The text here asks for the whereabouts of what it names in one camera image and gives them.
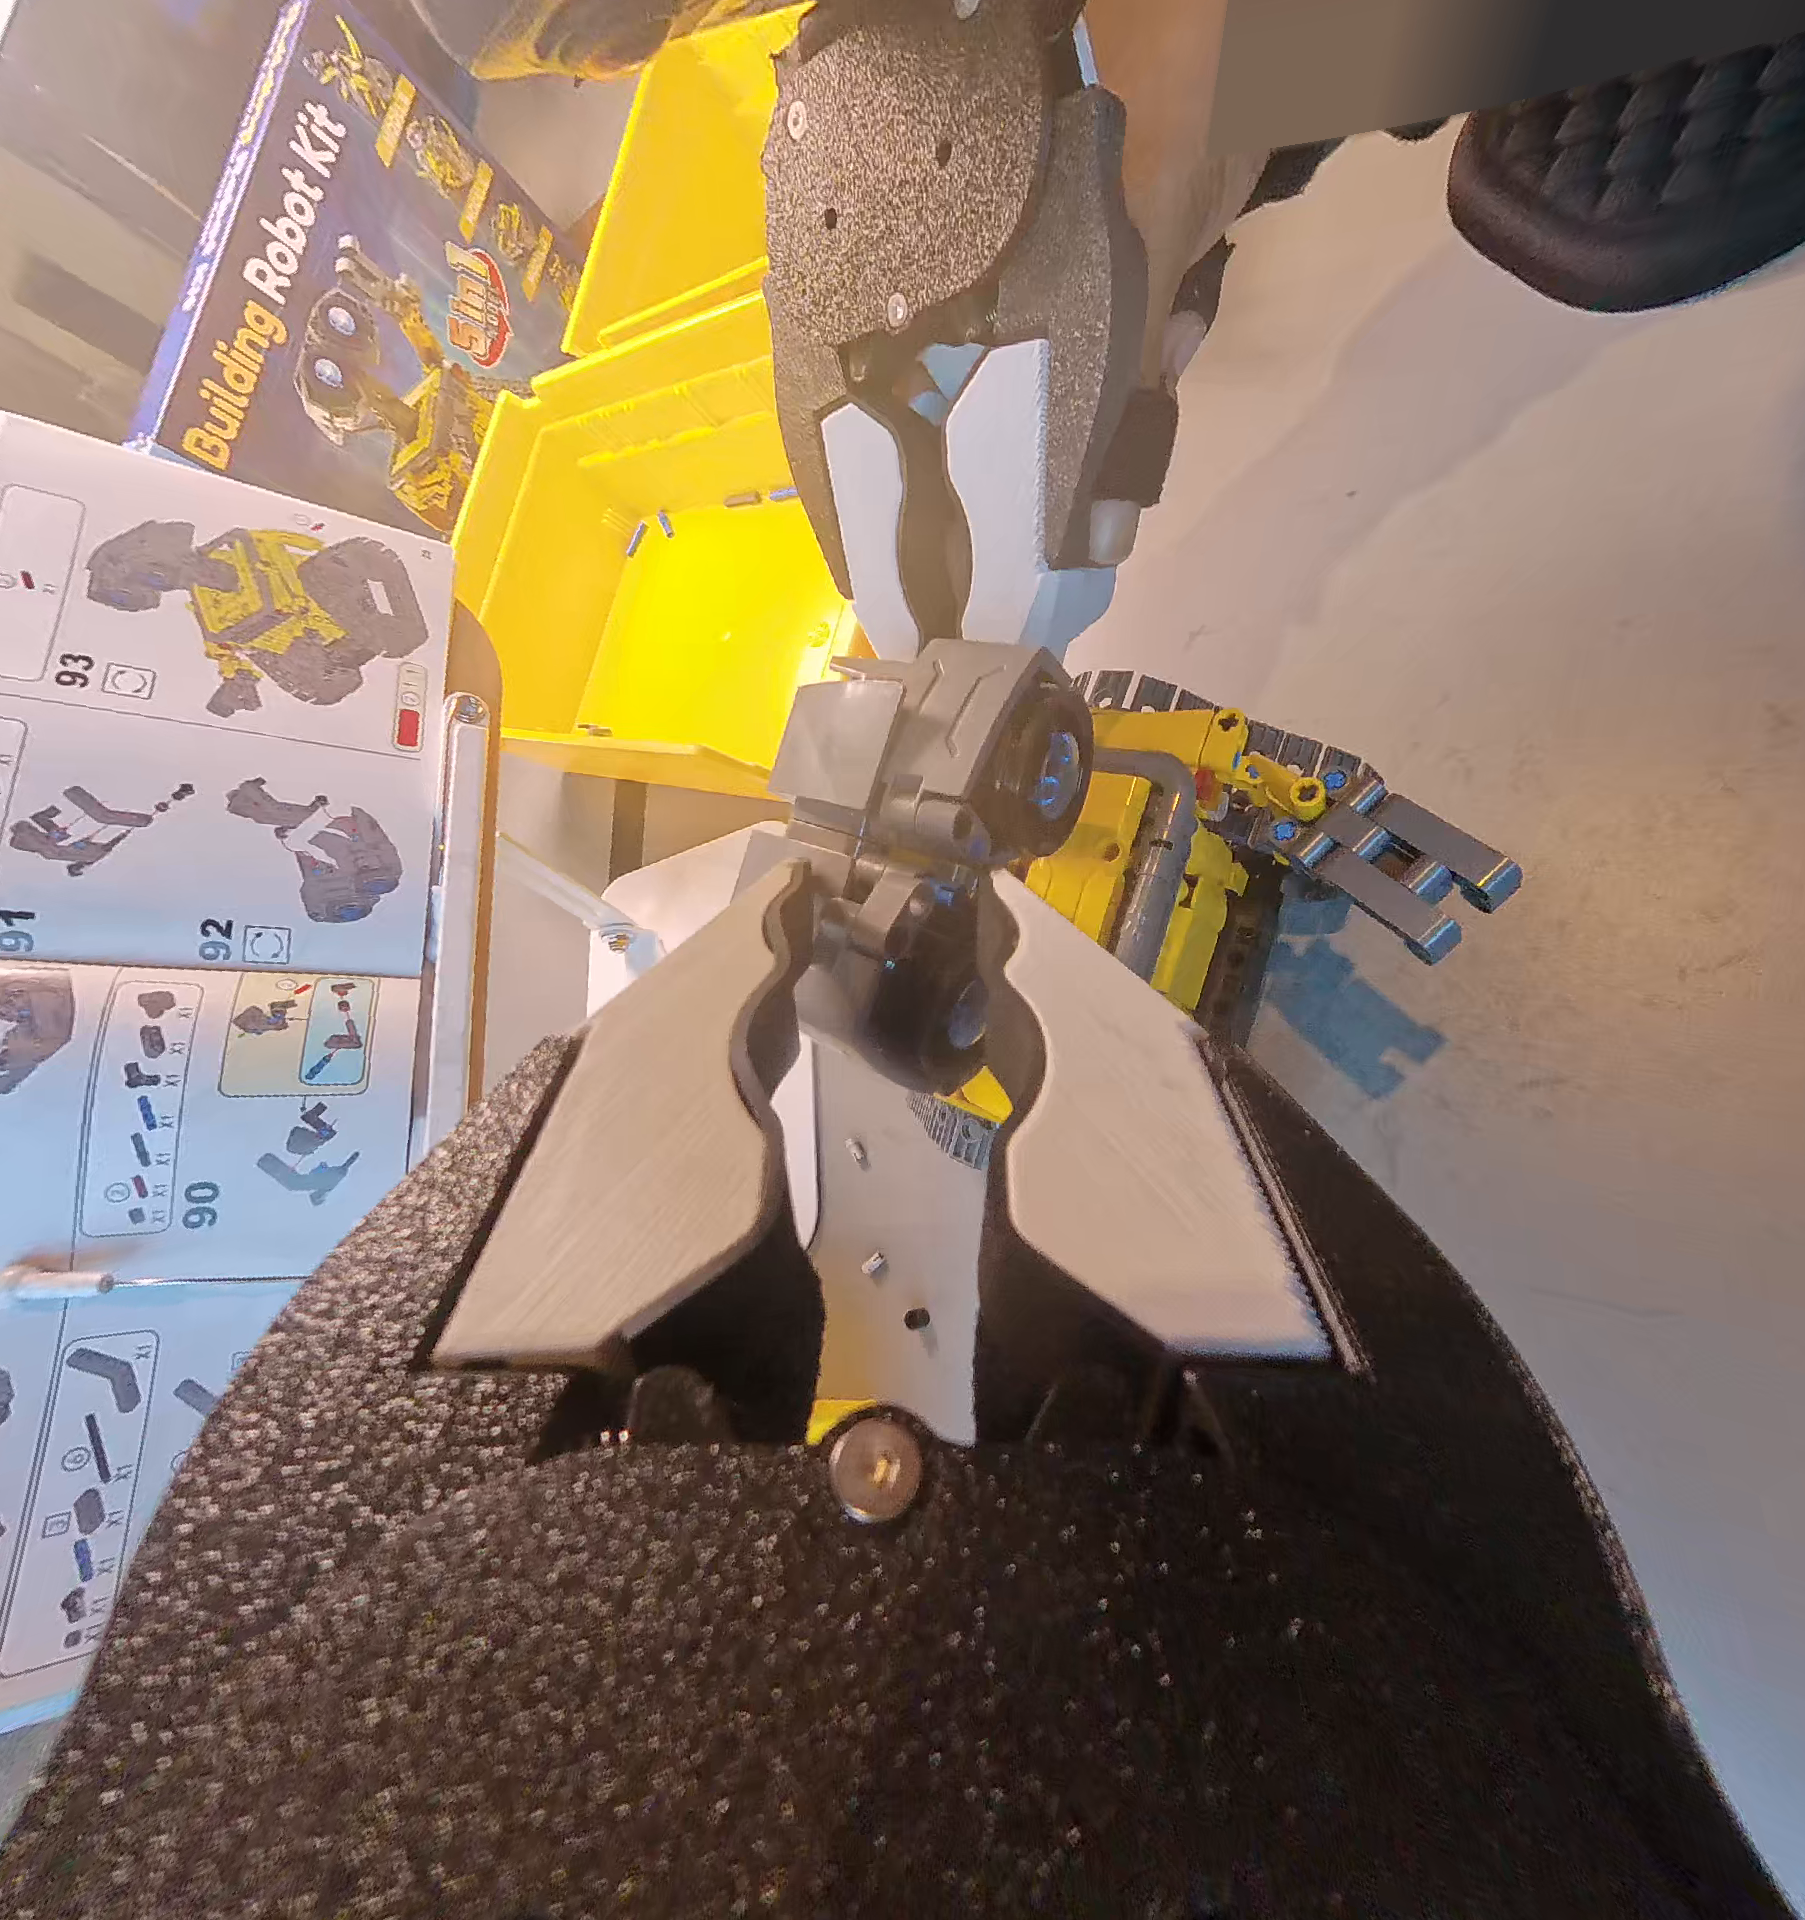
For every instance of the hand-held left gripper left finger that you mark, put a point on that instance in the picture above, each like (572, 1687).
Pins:
(617, 1203)

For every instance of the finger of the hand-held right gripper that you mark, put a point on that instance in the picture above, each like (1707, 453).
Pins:
(898, 525)
(1028, 482)

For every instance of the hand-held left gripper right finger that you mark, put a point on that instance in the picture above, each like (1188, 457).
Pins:
(1158, 1203)

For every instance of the yellow tracked toy robot body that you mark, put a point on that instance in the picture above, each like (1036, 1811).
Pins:
(1262, 827)

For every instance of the yellow plastic bin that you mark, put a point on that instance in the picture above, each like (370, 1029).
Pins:
(632, 570)
(676, 182)

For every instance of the white book stand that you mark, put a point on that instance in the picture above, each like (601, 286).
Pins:
(664, 902)

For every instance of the building instruction booklet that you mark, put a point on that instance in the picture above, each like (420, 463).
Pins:
(151, 902)

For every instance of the robot kit box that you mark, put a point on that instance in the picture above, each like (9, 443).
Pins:
(333, 272)

